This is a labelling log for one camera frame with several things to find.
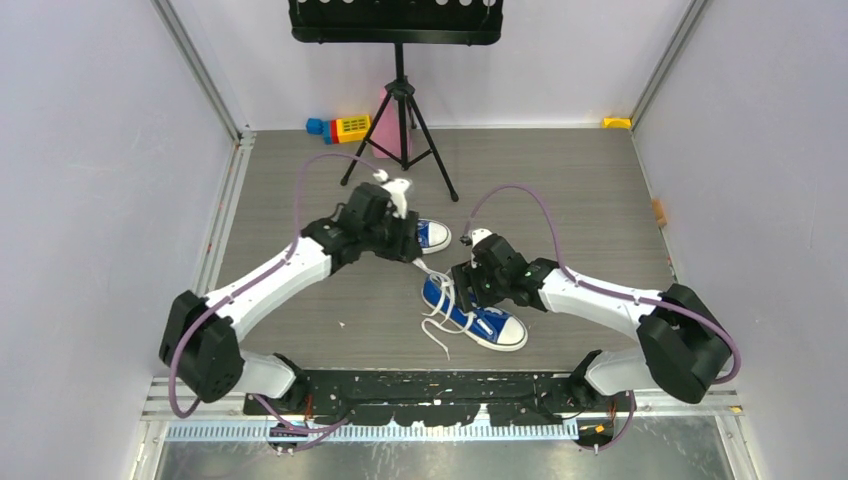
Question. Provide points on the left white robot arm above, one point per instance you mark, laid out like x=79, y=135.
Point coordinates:
x=201, y=343

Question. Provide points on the small wooden block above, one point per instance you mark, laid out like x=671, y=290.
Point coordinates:
x=659, y=213

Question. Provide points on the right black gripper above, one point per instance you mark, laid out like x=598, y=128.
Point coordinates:
x=462, y=284

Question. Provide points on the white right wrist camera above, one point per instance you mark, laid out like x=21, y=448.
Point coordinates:
x=472, y=239

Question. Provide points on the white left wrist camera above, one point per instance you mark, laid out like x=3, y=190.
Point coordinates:
x=398, y=188

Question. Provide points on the colourful toy block phone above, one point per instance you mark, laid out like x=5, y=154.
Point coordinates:
x=340, y=130

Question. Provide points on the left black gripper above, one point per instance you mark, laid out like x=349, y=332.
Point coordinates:
x=405, y=246

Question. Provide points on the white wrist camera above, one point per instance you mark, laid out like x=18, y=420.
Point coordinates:
x=398, y=188
x=472, y=239

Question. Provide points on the pink foam block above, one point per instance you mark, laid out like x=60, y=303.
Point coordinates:
x=387, y=130

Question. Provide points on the yellow corner block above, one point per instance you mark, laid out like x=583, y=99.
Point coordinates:
x=616, y=123

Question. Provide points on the blue sneaker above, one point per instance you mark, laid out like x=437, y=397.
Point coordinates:
x=433, y=236
x=489, y=327

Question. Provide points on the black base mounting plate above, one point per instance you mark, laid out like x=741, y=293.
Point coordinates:
x=434, y=398

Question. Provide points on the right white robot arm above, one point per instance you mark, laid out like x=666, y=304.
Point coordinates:
x=681, y=348

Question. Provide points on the black music stand tripod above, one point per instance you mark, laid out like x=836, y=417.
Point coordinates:
x=399, y=23

